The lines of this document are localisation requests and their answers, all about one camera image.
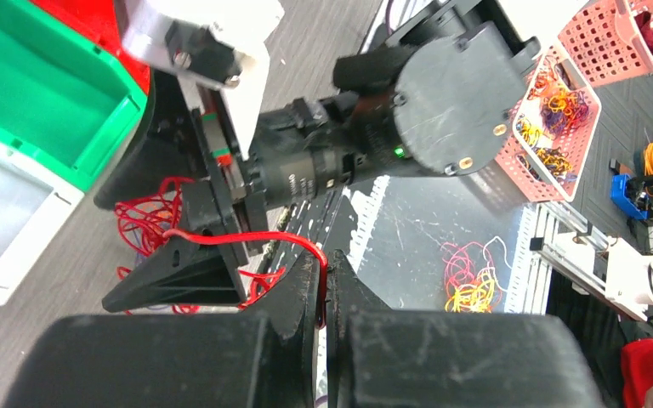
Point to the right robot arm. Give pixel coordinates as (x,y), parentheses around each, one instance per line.
(430,100)

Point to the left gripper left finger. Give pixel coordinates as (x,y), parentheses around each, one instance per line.
(262,356)

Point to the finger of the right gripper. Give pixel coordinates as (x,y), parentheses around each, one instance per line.
(182,272)

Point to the green plastic bin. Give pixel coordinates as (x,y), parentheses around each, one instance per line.
(65,102)

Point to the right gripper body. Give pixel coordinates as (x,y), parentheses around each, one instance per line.
(181,175)

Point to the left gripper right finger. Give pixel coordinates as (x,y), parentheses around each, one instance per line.
(378,356)

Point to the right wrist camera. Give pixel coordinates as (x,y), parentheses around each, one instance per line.
(219,45)

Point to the white plastic bin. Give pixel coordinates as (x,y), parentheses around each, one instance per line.
(34,205)

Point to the pink basket with cables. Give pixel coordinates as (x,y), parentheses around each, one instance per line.
(551,130)

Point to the red plastic bin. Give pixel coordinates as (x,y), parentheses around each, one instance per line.
(96,21)

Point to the white cable duct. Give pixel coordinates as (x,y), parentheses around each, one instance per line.
(366,208)

